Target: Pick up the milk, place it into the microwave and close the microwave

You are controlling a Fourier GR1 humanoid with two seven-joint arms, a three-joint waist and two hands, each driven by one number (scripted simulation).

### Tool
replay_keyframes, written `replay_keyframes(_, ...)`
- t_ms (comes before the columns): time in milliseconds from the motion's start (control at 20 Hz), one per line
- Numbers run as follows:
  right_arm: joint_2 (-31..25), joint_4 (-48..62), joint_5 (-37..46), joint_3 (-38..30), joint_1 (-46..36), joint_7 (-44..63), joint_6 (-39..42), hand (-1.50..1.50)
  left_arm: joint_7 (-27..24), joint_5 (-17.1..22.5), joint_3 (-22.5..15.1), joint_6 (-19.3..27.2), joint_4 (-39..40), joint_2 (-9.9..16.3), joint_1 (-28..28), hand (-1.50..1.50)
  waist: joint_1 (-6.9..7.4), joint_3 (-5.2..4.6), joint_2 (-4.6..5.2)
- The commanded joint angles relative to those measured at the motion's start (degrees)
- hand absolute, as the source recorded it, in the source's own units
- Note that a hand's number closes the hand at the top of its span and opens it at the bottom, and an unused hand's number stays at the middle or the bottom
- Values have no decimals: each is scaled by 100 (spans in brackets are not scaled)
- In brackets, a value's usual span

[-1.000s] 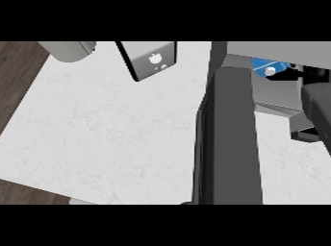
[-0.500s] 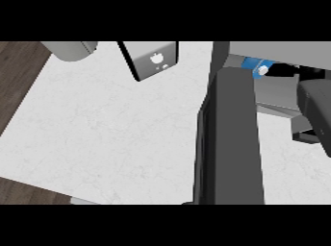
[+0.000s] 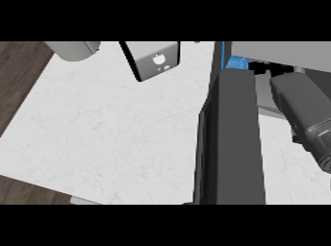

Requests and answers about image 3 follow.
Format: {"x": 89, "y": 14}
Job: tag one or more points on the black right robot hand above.
{"x": 272, "y": 68}

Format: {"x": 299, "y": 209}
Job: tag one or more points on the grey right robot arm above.
{"x": 309, "y": 118}

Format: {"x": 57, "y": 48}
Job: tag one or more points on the grey microwave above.
{"x": 286, "y": 54}

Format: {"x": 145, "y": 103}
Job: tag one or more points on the blue patterned object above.
{"x": 237, "y": 63}

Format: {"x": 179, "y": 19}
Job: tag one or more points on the grey carton with white print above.
{"x": 156, "y": 59}

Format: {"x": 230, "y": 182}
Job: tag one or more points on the pale grey rounded appliance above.
{"x": 74, "y": 49}

